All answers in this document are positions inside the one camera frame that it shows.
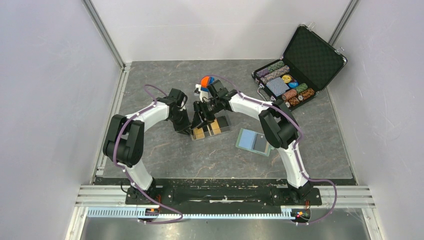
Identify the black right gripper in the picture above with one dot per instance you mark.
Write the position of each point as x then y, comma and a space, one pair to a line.
200, 106

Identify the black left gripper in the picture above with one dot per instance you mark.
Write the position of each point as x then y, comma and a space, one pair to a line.
185, 127

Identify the clear tray with cards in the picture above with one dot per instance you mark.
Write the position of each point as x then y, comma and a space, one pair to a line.
220, 125

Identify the blue orange card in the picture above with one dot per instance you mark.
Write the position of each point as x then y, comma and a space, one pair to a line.
205, 82

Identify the green card holder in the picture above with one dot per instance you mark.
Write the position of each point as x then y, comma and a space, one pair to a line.
245, 140

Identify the black credit card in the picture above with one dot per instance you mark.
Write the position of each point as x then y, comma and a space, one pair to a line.
261, 145

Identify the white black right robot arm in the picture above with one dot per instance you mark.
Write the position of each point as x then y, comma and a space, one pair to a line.
278, 125

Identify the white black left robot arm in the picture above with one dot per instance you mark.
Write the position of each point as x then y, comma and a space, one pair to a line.
124, 141

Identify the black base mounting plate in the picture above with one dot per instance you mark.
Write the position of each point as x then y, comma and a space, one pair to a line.
230, 195

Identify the black poker chip case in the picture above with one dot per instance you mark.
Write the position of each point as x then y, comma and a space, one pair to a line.
306, 67

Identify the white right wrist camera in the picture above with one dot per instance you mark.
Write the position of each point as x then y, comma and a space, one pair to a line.
201, 94

